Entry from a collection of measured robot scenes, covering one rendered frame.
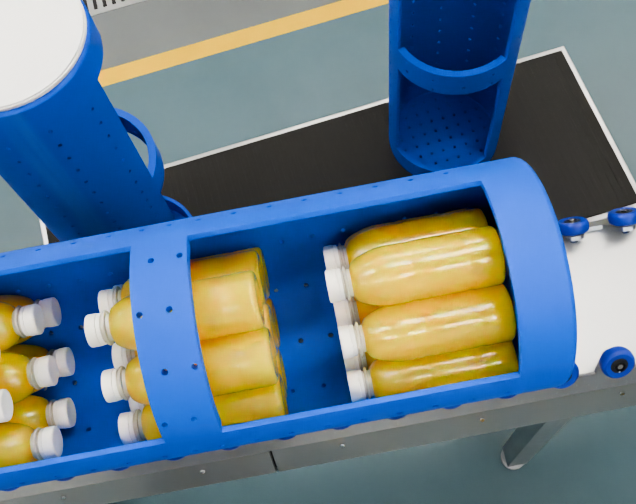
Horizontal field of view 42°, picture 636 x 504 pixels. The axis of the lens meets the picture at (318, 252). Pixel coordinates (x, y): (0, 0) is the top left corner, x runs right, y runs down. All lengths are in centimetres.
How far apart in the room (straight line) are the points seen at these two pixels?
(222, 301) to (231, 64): 171
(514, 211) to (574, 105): 141
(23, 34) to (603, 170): 145
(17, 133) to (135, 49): 134
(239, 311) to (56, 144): 60
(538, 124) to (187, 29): 113
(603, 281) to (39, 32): 94
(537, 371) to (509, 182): 21
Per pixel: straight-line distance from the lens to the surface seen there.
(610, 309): 123
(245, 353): 95
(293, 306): 115
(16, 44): 141
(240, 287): 93
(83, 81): 138
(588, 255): 125
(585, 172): 222
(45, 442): 107
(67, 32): 139
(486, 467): 209
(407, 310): 96
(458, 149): 219
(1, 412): 105
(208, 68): 259
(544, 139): 225
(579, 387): 119
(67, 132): 142
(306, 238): 111
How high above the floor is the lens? 205
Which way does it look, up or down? 66 degrees down
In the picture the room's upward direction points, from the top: 11 degrees counter-clockwise
